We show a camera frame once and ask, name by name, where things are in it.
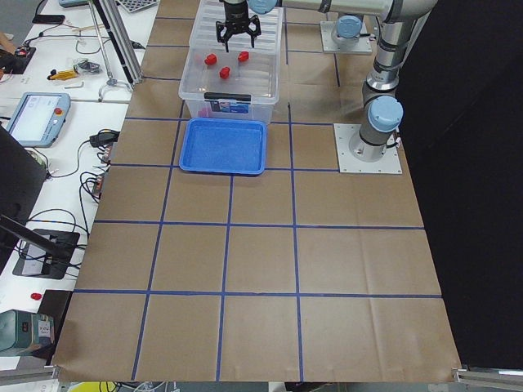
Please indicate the yellow black tool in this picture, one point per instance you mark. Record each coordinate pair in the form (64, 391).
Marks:
(62, 75)

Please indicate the blue plastic tray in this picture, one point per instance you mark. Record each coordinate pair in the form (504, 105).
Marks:
(224, 146)

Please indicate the aluminium frame post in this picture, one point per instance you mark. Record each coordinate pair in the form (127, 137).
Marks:
(113, 22)

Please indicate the black monitor stand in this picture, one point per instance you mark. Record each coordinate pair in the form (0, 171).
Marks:
(42, 253)

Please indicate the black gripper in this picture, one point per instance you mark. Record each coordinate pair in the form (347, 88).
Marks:
(235, 11)

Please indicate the teach pendant tablet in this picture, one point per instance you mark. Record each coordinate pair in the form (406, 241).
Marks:
(38, 118)

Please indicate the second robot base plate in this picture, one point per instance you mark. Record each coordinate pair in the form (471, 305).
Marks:
(352, 46)

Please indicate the clear plastic box lid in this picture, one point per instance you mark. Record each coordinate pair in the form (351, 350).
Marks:
(203, 34)

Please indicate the red block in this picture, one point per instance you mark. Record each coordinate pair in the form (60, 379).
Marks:
(224, 72)
(243, 56)
(210, 59)

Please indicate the black power adapter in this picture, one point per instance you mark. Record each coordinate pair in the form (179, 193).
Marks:
(104, 137)

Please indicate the black monitor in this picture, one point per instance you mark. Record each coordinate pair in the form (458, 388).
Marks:
(22, 178)

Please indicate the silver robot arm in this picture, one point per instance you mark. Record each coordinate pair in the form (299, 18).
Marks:
(383, 112)

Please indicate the green box device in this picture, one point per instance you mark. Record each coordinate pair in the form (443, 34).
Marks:
(23, 333)

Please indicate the clear plastic storage box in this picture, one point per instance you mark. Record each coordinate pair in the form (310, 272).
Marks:
(250, 92)

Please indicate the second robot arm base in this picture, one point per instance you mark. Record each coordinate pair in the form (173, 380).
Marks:
(348, 28)

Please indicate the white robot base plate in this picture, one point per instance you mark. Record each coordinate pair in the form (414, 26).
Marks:
(354, 156)

